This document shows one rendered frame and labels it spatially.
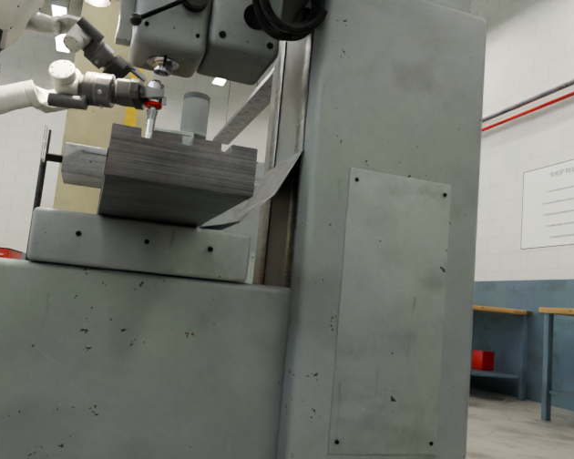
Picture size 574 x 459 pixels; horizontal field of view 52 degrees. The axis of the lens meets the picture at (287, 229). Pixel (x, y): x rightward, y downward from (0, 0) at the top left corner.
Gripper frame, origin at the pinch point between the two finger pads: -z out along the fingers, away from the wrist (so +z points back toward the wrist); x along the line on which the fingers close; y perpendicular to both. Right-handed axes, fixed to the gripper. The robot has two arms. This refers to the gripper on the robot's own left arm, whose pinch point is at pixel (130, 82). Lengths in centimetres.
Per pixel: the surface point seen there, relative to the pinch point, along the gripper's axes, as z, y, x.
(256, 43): -8, -34, 69
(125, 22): 18, -38, 47
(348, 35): -22, -31, 89
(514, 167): -393, 360, -24
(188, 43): 4, -41, 58
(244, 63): -11, -33, 62
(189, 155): 3, -105, 87
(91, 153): 7, -79, 44
